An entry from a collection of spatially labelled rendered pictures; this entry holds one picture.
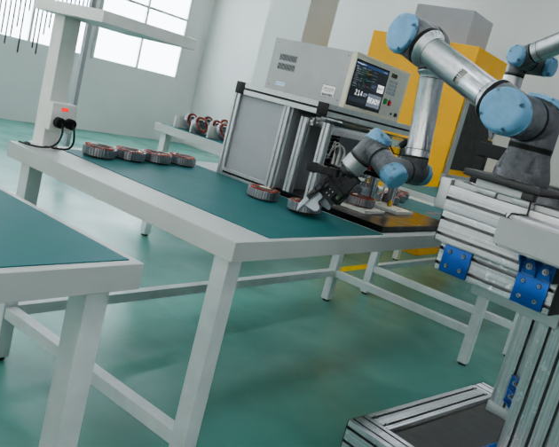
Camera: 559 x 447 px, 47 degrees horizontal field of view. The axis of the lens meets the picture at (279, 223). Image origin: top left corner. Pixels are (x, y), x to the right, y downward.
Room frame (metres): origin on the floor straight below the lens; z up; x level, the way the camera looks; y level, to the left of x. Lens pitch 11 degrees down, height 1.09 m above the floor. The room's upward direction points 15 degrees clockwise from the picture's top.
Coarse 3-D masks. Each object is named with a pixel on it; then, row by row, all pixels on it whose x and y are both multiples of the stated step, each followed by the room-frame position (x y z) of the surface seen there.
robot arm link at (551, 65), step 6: (546, 60) 2.49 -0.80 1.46; (552, 60) 2.49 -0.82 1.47; (540, 66) 2.48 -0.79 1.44; (546, 66) 2.48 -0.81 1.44; (552, 66) 2.49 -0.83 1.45; (528, 72) 2.52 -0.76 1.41; (534, 72) 2.50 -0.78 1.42; (540, 72) 2.51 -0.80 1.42; (546, 72) 2.49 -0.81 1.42; (552, 72) 2.50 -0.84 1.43
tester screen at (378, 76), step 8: (360, 64) 2.44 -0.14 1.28; (360, 72) 2.45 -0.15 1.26; (368, 72) 2.50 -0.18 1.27; (376, 72) 2.54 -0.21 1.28; (384, 72) 2.59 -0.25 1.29; (352, 80) 2.42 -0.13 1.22; (360, 80) 2.47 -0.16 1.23; (368, 80) 2.51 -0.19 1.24; (376, 80) 2.56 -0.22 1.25; (384, 80) 2.60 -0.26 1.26; (352, 88) 2.43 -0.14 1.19; (360, 88) 2.48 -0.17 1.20; (368, 88) 2.52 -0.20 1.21; (352, 96) 2.45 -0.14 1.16; (360, 104) 2.50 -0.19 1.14
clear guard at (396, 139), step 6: (330, 120) 2.36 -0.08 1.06; (336, 120) 2.43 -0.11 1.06; (354, 126) 2.30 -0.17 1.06; (384, 132) 2.42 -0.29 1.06; (390, 138) 2.24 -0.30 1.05; (396, 138) 2.28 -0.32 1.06; (402, 138) 2.33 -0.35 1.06; (396, 144) 2.25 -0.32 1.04; (396, 150) 2.22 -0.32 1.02; (402, 150) 2.27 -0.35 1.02
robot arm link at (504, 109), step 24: (408, 24) 1.92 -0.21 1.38; (432, 24) 1.99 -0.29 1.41; (408, 48) 1.92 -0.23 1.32; (432, 48) 1.87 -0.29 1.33; (432, 72) 1.89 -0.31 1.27; (456, 72) 1.80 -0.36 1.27; (480, 72) 1.77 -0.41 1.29; (480, 96) 1.71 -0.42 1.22; (504, 96) 1.65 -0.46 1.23; (528, 96) 1.67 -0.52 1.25; (504, 120) 1.64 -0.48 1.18; (528, 120) 1.64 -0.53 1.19
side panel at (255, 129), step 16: (240, 96) 2.53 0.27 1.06; (240, 112) 2.52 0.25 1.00; (256, 112) 2.48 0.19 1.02; (272, 112) 2.43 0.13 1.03; (288, 112) 2.38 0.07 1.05; (240, 128) 2.51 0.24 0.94; (256, 128) 2.47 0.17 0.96; (272, 128) 2.42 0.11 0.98; (224, 144) 2.53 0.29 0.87; (240, 144) 2.50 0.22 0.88; (256, 144) 2.46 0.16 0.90; (272, 144) 2.41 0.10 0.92; (224, 160) 2.52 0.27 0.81; (240, 160) 2.49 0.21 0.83; (256, 160) 2.45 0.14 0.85; (272, 160) 2.39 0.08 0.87; (240, 176) 2.46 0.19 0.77; (256, 176) 2.43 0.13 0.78; (272, 176) 2.38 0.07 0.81
